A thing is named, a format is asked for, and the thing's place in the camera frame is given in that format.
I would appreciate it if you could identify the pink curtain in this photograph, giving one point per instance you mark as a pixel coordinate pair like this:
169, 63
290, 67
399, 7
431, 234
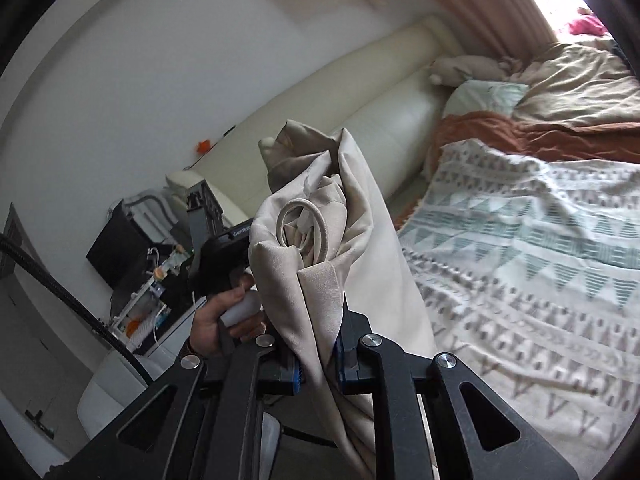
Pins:
475, 0

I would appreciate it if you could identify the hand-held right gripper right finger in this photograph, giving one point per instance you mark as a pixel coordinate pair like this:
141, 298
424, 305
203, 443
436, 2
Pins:
341, 370

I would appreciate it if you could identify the beige jacket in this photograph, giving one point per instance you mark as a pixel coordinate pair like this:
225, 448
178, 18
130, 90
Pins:
350, 210

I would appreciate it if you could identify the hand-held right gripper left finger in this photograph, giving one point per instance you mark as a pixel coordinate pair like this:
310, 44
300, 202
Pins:
295, 380

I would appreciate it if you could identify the red cloth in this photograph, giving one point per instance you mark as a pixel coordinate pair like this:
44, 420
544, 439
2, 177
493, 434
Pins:
585, 22

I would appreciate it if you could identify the black cabinet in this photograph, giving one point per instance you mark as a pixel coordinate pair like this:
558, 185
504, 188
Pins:
120, 245

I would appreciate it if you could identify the small orange object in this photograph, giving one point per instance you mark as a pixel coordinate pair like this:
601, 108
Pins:
203, 146

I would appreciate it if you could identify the beige plush toy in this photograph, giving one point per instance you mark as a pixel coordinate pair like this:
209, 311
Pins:
465, 67

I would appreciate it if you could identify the cream padded headboard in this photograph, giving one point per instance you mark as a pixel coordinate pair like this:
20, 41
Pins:
350, 75

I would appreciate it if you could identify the pale green pillow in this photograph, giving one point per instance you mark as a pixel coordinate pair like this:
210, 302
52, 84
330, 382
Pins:
480, 97

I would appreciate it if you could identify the beige duvet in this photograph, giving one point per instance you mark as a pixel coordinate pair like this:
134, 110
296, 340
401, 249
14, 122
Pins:
575, 85

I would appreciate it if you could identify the person's left hand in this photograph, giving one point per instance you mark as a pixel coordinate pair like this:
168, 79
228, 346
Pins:
207, 327

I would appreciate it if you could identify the brown duvet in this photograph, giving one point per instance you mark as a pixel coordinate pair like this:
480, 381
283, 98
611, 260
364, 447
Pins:
480, 130

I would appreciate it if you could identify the white patterned blanket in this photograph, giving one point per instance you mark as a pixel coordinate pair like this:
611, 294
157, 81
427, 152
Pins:
525, 260

